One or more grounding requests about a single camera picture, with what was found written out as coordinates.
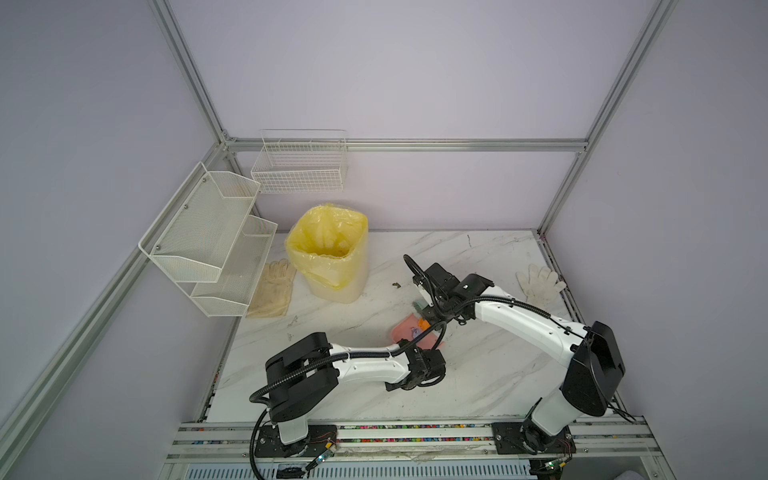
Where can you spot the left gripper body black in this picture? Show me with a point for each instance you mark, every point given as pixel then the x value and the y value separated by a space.
pixel 391 387

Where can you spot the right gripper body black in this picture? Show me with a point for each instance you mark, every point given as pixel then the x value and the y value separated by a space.
pixel 435 315

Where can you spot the green hand brush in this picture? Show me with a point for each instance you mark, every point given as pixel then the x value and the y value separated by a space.
pixel 421 307

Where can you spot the pink plastic dustpan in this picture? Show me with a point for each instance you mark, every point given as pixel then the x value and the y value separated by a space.
pixel 408 330

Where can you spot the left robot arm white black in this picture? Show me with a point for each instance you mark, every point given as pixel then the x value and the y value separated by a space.
pixel 301 376

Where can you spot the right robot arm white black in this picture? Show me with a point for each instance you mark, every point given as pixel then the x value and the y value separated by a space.
pixel 590 354

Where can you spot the white cotton glove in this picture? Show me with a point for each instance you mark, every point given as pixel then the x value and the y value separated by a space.
pixel 540 285

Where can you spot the yellow-lined trash bin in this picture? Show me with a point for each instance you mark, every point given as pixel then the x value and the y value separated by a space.
pixel 328 245

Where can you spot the beige rubber glove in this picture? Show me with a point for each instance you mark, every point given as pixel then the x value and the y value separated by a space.
pixel 273 294

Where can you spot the lower white mesh shelf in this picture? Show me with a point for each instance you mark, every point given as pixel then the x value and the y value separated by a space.
pixel 231 295

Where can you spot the white mesh shelf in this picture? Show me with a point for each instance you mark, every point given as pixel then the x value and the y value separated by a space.
pixel 192 238
pixel 231 295

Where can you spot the upper white mesh shelf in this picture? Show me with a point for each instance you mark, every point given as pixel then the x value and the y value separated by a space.
pixel 192 238

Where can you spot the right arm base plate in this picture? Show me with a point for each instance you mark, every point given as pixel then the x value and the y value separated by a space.
pixel 519 438

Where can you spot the white wire basket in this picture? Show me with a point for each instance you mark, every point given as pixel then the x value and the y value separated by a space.
pixel 293 161

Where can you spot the aluminium front rail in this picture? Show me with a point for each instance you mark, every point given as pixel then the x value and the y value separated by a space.
pixel 604 448

